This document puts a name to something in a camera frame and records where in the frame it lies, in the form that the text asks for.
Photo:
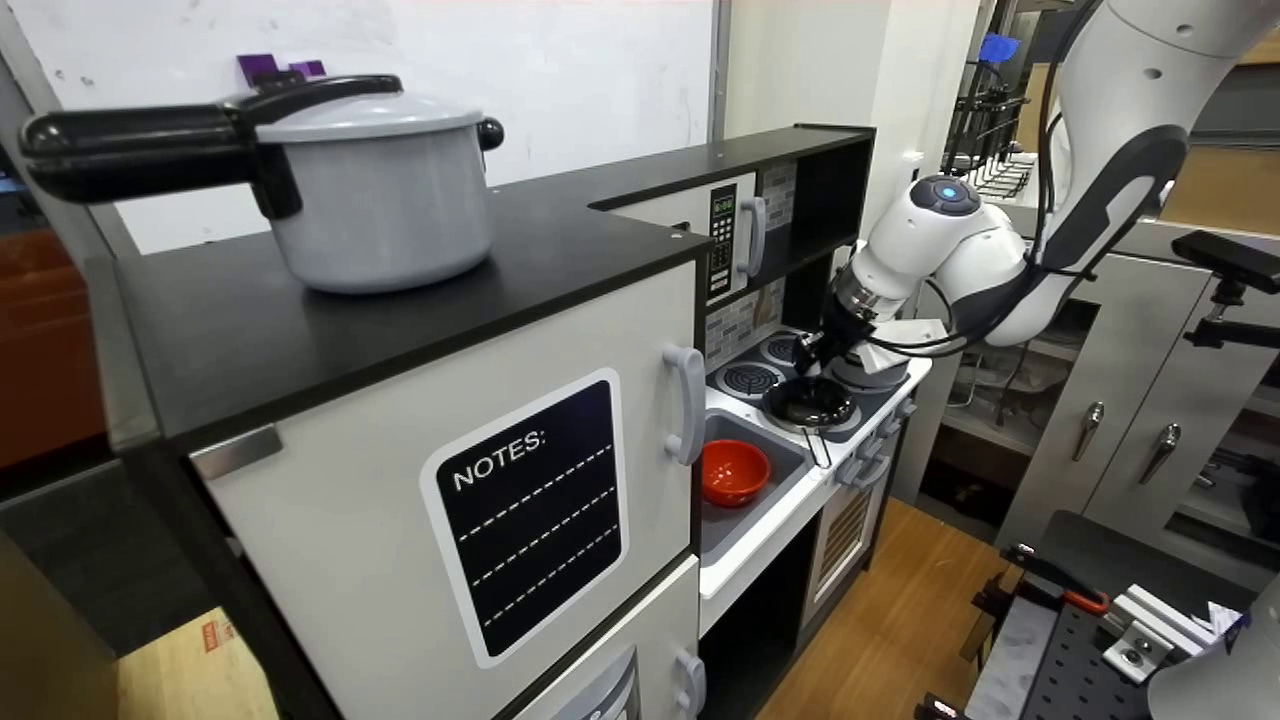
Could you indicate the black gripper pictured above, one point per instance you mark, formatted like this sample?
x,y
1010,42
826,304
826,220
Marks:
x,y
842,323

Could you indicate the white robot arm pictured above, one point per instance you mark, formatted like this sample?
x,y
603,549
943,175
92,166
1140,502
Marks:
x,y
934,240

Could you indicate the red bowl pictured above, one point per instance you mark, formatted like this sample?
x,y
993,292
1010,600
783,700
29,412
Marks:
x,y
733,472

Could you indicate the grey metal cabinet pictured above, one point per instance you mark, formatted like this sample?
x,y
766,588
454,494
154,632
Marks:
x,y
1135,403

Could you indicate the blue background item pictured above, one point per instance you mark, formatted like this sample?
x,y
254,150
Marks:
x,y
1002,51

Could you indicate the black clamp with orange grip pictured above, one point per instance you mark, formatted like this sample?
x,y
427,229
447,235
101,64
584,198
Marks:
x,y
1055,585

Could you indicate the black perforated breadboard table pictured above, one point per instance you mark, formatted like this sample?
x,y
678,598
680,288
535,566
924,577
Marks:
x,y
1065,667

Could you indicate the silver metal brackets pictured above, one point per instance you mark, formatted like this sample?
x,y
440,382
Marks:
x,y
1172,625

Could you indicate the grey curved metal plate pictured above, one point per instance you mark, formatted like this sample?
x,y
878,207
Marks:
x,y
1227,682

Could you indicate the purple item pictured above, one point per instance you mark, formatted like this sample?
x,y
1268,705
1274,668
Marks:
x,y
274,64

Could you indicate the brown cardboard box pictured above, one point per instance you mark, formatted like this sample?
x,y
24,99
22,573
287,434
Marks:
x,y
201,667

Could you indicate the brown wooden furniture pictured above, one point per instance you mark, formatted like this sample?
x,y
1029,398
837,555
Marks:
x,y
46,344

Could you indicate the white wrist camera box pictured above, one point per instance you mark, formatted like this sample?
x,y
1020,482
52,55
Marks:
x,y
889,363

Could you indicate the black camera stand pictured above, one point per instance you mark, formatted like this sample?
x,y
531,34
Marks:
x,y
1227,261

